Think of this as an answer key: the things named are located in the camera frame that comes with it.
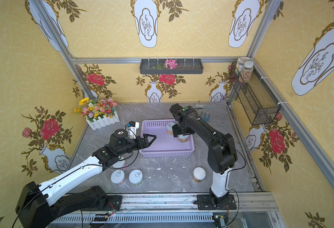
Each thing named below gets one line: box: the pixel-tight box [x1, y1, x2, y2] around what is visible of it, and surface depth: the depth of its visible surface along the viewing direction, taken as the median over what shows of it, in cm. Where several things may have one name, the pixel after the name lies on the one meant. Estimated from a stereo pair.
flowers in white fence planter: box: [73, 96, 121, 131], surface depth 99 cm
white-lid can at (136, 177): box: [128, 169, 145, 187], surface depth 80 cm
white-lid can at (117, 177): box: [110, 169, 126, 187], surface depth 80 cm
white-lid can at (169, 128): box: [166, 122, 177, 136], surface depth 102 cm
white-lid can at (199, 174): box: [192, 166, 206, 183], surface depth 79 cm
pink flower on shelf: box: [163, 58, 178, 69], surface depth 90 cm
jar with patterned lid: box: [235, 56, 253, 76], surface depth 87 cm
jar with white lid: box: [238, 60, 254, 84], surface depth 82 cm
